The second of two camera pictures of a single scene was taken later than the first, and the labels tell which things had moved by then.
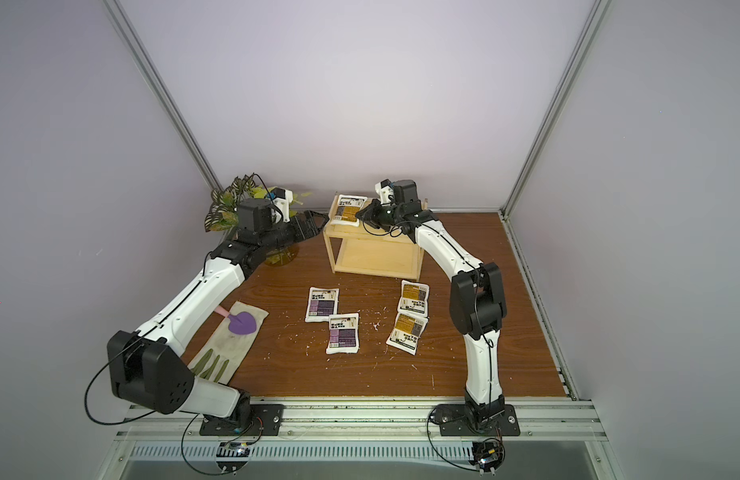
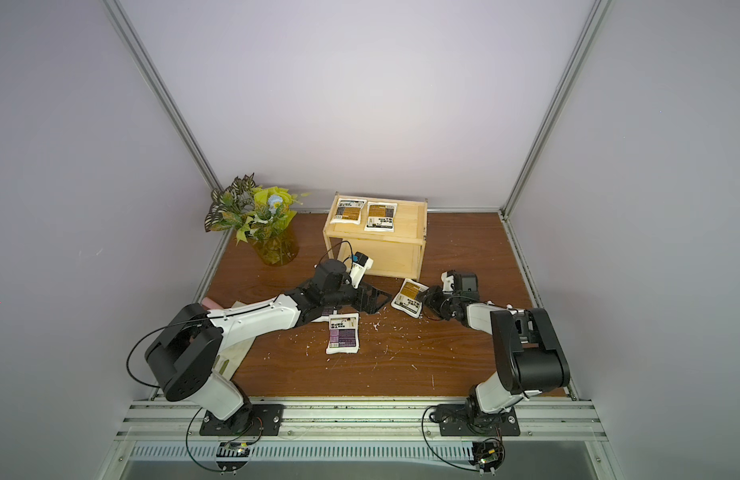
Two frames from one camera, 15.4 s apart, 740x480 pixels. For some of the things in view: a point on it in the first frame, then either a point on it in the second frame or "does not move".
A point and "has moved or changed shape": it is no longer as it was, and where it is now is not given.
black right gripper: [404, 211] -> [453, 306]
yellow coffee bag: [406, 332] has moved or changed shape
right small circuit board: [487, 455] does not move
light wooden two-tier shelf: [360, 250] does not move
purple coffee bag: [343, 333] does not move
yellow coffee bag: [414, 298] does not move
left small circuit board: [232, 457] does not move
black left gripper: [307, 231] -> [370, 307]
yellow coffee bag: [347, 208] does not move
